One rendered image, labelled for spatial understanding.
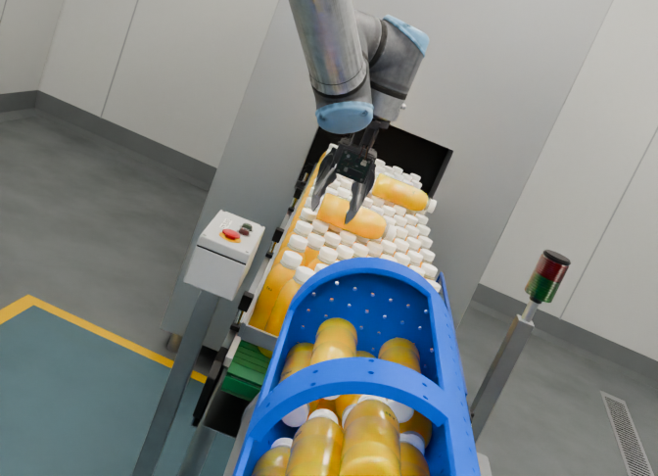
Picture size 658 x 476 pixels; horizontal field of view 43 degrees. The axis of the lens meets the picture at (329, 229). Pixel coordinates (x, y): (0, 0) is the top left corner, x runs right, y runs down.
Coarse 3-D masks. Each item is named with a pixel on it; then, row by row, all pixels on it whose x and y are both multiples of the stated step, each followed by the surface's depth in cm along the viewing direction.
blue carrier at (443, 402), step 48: (336, 288) 137; (384, 288) 136; (432, 288) 134; (288, 336) 139; (384, 336) 138; (432, 336) 138; (288, 384) 96; (336, 384) 91; (384, 384) 91; (432, 384) 96; (288, 432) 123
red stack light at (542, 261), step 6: (540, 258) 177; (546, 258) 175; (540, 264) 176; (546, 264) 175; (552, 264) 174; (558, 264) 174; (540, 270) 176; (546, 270) 175; (552, 270) 174; (558, 270) 174; (564, 270) 175; (546, 276) 175; (552, 276) 175; (558, 276) 175; (564, 276) 177; (558, 282) 176
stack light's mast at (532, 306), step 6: (546, 252) 176; (552, 252) 178; (552, 258) 174; (558, 258) 174; (564, 258) 177; (564, 264) 174; (534, 300) 178; (528, 306) 180; (534, 306) 179; (528, 312) 179; (534, 312) 180; (522, 318) 180; (528, 318) 180
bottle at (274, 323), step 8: (296, 280) 159; (288, 288) 159; (296, 288) 158; (280, 296) 160; (288, 296) 159; (280, 304) 160; (288, 304) 159; (272, 312) 161; (280, 312) 160; (272, 320) 161; (280, 320) 160; (264, 328) 163; (272, 328) 161; (280, 328) 160; (264, 352) 162; (272, 352) 161
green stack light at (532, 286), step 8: (536, 272) 177; (536, 280) 176; (544, 280) 175; (528, 288) 178; (536, 288) 176; (544, 288) 175; (552, 288) 176; (536, 296) 176; (544, 296) 176; (552, 296) 177
